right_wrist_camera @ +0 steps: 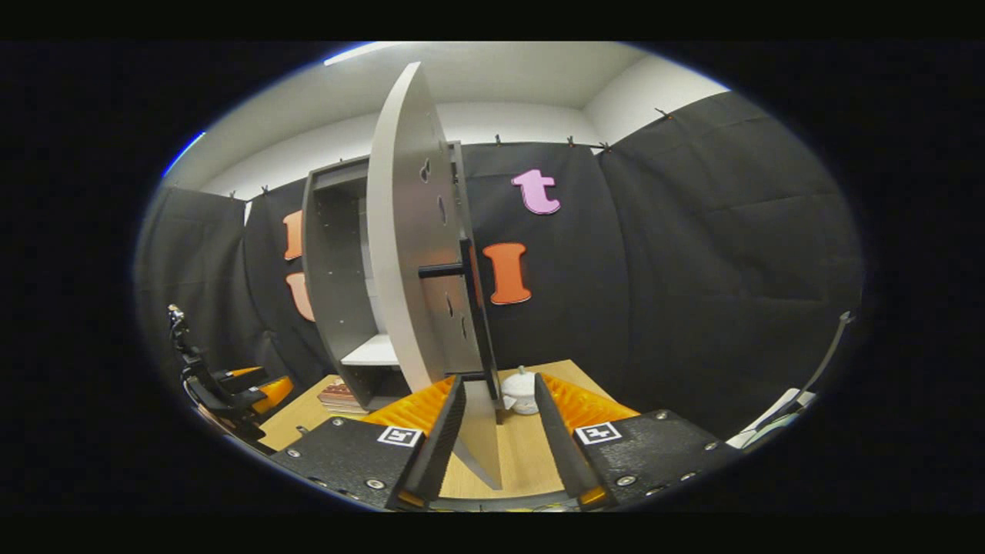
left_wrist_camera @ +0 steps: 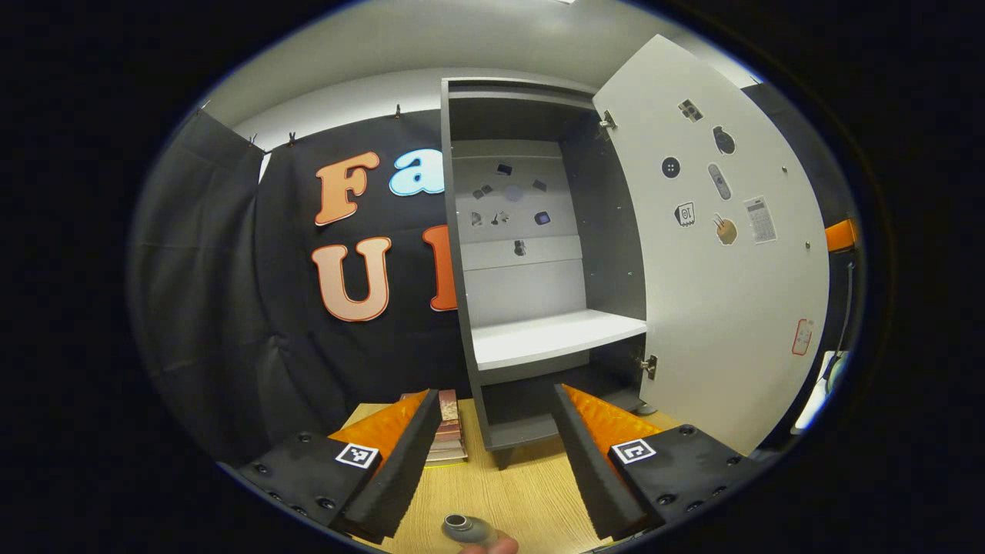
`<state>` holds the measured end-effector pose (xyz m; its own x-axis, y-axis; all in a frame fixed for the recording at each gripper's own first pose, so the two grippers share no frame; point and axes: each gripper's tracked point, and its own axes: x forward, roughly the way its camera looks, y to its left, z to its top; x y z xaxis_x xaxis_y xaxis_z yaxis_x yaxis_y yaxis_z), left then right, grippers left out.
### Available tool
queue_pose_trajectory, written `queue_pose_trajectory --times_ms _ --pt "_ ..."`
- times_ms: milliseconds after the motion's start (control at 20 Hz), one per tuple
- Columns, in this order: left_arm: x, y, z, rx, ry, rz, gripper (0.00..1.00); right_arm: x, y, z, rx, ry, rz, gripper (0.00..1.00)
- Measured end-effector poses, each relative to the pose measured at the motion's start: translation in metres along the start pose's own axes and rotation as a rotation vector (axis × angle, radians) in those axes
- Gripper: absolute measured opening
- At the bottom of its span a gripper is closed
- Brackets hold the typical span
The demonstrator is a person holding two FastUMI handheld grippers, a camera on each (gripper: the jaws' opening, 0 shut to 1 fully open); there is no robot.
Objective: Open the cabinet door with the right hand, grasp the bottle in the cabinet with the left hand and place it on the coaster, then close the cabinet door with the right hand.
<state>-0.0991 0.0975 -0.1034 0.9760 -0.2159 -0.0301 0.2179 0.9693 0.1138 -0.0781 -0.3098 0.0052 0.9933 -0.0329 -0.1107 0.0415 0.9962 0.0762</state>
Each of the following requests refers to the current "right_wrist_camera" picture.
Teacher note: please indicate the grey cabinet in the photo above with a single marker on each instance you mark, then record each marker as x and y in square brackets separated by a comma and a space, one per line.
[331, 269]

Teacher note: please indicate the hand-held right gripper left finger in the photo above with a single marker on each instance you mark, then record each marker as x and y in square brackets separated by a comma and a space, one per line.
[445, 450]

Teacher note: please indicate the stack of books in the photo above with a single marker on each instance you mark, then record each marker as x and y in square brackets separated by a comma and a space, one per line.
[336, 396]

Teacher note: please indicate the white cabinet door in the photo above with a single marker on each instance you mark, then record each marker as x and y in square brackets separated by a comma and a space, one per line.
[400, 269]

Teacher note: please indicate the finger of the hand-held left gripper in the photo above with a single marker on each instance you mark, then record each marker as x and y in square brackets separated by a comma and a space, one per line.
[269, 392]
[242, 375]

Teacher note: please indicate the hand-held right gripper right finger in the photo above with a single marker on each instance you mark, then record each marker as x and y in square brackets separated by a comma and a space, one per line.
[555, 446]

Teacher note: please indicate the white cabinet shelf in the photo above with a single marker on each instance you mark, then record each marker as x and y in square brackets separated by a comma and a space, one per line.
[377, 352]

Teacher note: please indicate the white ceramic teapot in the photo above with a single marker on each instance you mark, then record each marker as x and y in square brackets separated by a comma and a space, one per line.
[521, 398]

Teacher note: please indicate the black backdrop cloth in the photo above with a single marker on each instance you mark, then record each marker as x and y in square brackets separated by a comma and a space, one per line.
[692, 269]

